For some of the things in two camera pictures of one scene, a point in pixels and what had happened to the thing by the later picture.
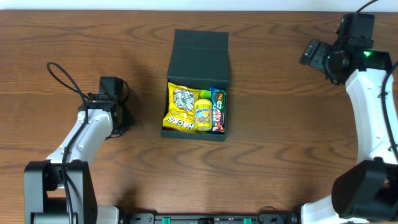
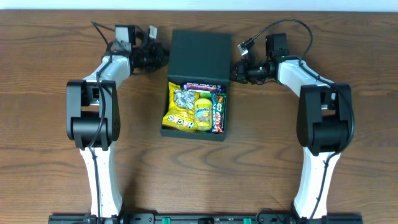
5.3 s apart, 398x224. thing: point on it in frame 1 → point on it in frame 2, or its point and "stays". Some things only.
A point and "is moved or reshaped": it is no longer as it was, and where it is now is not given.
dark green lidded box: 196,101 is moved or reshaped
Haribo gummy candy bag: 205,94 stays
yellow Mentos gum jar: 203,115 stays
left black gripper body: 125,115 → 158,56
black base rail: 209,218 stays
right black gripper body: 315,54 → 241,72
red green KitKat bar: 220,111 stays
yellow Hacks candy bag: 181,114 stays
